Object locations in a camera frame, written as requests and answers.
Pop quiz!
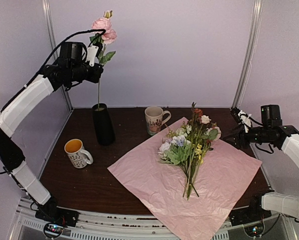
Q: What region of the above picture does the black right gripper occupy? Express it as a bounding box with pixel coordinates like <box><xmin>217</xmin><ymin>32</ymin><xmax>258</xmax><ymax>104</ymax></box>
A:
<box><xmin>222</xmin><ymin>123</ymin><xmax>271</xmax><ymax>150</ymax></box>

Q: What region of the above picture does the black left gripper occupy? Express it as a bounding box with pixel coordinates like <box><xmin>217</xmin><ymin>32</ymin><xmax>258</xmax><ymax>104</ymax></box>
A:
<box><xmin>69</xmin><ymin>60</ymin><xmax>103</xmax><ymax>83</ymax></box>

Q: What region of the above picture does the pink tissue wrapping sheet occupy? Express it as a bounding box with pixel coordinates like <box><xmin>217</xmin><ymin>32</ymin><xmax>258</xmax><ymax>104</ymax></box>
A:
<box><xmin>108</xmin><ymin>129</ymin><xmax>262</xmax><ymax>240</ymax></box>

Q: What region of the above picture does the pink rose stem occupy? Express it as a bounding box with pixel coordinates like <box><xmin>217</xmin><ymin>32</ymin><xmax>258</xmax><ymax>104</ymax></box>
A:
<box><xmin>89</xmin><ymin>9</ymin><xmax>118</xmax><ymax>111</ymax></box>

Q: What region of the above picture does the purple flower bouquet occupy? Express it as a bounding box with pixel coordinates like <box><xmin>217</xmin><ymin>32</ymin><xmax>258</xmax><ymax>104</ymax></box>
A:
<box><xmin>158</xmin><ymin>102</ymin><xmax>222</xmax><ymax>199</ymax></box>

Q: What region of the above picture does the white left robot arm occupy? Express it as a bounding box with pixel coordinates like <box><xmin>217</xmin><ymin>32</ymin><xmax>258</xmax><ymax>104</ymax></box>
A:
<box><xmin>0</xmin><ymin>41</ymin><xmax>103</xmax><ymax>222</ymax></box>

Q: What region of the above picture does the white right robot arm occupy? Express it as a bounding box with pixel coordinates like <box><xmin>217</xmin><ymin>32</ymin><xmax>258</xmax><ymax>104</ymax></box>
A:
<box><xmin>223</xmin><ymin>104</ymin><xmax>299</xmax><ymax>221</ymax></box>

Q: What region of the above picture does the black tall vase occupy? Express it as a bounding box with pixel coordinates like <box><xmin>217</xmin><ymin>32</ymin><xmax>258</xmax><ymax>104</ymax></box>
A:
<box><xmin>92</xmin><ymin>103</ymin><xmax>116</xmax><ymax>146</ymax></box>

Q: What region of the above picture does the cream printed mug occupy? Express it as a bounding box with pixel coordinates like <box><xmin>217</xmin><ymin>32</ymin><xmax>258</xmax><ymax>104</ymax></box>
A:
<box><xmin>144</xmin><ymin>106</ymin><xmax>172</xmax><ymax>136</ymax></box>

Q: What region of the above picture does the floral mug yellow inside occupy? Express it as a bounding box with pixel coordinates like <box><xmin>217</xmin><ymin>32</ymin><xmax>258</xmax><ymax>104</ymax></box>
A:
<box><xmin>64</xmin><ymin>138</ymin><xmax>94</xmax><ymax>169</ymax></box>

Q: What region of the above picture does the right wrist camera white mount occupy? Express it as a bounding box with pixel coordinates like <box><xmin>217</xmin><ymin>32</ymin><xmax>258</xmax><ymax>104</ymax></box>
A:
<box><xmin>230</xmin><ymin>107</ymin><xmax>252</xmax><ymax>133</ymax></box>

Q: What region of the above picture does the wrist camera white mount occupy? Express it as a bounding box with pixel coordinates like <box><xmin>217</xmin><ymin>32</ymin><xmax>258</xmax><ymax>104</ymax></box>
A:
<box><xmin>85</xmin><ymin>45</ymin><xmax>99</xmax><ymax>67</ymax></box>
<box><xmin>230</xmin><ymin>107</ymin><xmax>252</xmax><ymax>133</ymax></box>

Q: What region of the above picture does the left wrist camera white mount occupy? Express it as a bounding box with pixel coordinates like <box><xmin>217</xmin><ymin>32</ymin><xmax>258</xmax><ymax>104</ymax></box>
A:
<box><xmin>85</xmin><ymin>45</ymin><xmax>99</xmax><ymax>67</ymax></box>

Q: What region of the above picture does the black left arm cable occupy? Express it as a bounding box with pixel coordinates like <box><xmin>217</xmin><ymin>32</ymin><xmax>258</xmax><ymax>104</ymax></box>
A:
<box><xmin>21</xmin><ymin>28</ymin><xmax>107</xmax><ymax>88</ymax></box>

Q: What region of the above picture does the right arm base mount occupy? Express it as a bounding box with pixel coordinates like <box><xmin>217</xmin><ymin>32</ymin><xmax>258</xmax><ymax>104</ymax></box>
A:
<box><xmin>228</xmin><ymin>191</ymin><xmax>273</xmax><ymax>237</ymax></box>

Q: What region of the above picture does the left aluminium frame post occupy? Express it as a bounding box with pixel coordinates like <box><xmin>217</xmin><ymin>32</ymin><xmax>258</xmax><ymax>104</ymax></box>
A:
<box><xmin>41</xmin><ymin>0</ymin><xmax>74</xmax><ymax>113</ymax></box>

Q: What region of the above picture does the aluminium frame post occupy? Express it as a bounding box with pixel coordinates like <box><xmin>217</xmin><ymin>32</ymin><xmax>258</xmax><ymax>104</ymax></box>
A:
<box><xmin>231</xmin><ymin>0</ymin><xmax>264</xmax><ymax>108</ymax></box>
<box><xmin>41</xmin><ymin>0</ymin><xmax>74</xmax><ymax>113</ymax></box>

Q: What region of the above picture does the right aluminium frame post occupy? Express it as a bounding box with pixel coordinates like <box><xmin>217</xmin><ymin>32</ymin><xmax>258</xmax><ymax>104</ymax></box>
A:
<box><xmin>231</xmin><ymin>0</ymin><xmax>264</xmax><ymax>108</ymax></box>

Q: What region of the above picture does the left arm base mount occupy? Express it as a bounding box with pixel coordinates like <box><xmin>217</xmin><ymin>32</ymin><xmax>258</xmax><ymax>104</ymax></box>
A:
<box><xmin>33</xmin><ymin>196</ymin><xmax>79</xmax><ymax>240</ymax></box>

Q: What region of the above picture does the white vented front rail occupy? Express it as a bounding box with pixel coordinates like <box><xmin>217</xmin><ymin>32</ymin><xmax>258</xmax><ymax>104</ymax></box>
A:
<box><xmin>8</xmin><ymin>197</ymin><xmax>297</xmax><ymax>240</ymax></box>

